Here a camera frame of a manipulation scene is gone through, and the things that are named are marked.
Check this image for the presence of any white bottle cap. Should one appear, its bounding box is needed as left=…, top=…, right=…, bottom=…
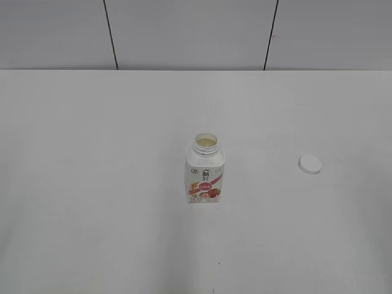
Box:
left=298, top=154, right=323, bottom=175

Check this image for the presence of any white yili yogurt bottle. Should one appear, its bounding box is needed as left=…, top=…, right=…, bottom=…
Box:
left=184, top=133, right=225, bottom=203

